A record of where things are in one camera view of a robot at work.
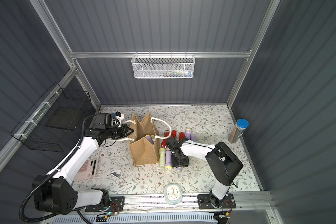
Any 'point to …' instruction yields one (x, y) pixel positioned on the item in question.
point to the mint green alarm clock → (173, 193)
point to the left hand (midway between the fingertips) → (134, 131)
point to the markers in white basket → (177, 73)
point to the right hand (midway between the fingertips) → (178, 165)
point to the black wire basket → (48, 126)
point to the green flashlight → (162, 157)
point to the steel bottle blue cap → (238, 129)
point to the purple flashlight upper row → (188, 133)
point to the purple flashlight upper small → (193, 137)
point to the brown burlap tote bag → (139, 146)
